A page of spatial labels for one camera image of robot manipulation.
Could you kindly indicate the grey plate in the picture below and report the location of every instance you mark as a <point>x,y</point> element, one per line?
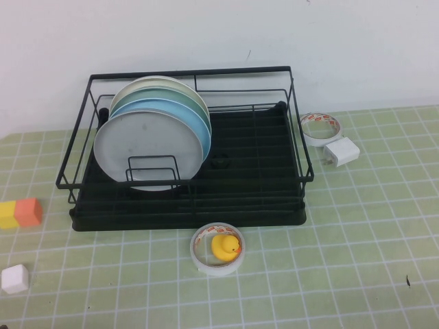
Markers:
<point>144,144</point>

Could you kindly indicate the light blue plate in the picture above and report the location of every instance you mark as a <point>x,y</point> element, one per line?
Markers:
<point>195,120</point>

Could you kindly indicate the pale green plate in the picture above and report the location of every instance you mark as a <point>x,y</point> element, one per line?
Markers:
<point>164,93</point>

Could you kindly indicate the cream plate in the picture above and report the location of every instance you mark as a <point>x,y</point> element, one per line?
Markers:
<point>154,81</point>

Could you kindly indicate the black plastic drain tray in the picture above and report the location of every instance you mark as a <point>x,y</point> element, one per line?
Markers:
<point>240,219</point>

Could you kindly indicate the yellow rubber duck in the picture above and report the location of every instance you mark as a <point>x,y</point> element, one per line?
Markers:
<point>224,248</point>

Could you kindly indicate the white tape roll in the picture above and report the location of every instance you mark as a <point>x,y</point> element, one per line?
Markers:
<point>316,140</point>
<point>219,270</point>

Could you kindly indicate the white power adapter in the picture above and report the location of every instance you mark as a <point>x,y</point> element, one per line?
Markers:
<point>342,151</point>

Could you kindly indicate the green checked tablecloth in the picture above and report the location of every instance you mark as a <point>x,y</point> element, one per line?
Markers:
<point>308,274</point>

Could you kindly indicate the orange cube block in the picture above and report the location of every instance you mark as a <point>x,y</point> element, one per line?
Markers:
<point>29,212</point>

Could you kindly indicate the yellow cube block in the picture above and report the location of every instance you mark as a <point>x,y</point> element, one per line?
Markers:
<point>7,216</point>

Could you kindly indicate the white foam cube block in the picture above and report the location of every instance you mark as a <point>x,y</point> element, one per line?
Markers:
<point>14,279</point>

